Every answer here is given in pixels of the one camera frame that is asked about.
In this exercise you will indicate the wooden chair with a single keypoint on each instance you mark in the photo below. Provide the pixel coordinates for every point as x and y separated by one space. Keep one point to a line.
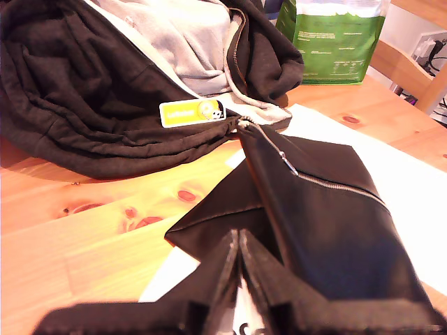
401 66

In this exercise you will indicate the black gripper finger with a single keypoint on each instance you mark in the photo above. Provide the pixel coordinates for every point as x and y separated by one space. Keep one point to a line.
216 279
279 282

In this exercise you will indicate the white electrical device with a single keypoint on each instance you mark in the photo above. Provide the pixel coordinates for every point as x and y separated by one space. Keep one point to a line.
424 45

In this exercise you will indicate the white printed paper sheet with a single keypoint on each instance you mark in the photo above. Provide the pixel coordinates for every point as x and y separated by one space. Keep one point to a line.
401 181

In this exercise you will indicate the yellow LeRobot sticker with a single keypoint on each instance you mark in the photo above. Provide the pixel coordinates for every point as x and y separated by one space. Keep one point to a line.
181 113

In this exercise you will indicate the dark brown grey-lined hoodie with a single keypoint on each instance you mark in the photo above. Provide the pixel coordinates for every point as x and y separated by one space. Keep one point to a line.
87 104

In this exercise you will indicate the green silver pet food bag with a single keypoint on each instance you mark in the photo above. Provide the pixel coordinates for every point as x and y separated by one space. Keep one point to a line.
331 45

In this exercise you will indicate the black leather zip bag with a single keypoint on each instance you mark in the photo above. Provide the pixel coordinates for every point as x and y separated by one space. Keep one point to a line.
331 227

